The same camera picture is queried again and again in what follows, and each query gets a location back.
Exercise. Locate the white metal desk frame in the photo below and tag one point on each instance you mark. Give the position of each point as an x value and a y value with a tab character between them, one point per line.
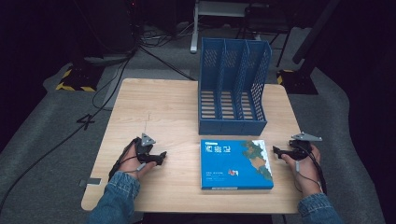
199	12

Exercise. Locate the black yellow striped stand base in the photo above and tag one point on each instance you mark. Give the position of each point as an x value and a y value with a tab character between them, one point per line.
295	82
77	82

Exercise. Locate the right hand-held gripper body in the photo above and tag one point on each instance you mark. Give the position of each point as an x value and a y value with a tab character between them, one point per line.
300	149

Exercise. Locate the person's right hand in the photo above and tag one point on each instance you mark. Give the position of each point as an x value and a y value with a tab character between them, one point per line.
306	174

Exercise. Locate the black chair frame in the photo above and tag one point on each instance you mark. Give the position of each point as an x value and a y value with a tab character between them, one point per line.
267	21

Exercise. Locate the black tape floor mark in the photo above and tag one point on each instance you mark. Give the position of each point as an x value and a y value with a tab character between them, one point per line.
86	121

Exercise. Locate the black slanted stand pole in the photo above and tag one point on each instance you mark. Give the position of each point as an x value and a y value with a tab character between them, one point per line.
314	31

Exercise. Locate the person's left hand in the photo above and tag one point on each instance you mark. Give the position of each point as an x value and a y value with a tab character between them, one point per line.
129	163

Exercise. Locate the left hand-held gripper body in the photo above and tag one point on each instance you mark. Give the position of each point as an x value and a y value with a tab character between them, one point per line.
144	149

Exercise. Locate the grey tape piece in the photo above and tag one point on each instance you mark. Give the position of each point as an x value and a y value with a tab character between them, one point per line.
91	181

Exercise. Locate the dark equipment cabinet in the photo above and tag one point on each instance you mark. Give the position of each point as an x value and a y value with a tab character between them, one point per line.
106	28

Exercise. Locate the blue book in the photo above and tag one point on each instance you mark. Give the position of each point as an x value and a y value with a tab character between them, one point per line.
230	168

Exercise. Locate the blue plastic file rack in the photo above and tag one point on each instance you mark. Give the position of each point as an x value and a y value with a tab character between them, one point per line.
232	93

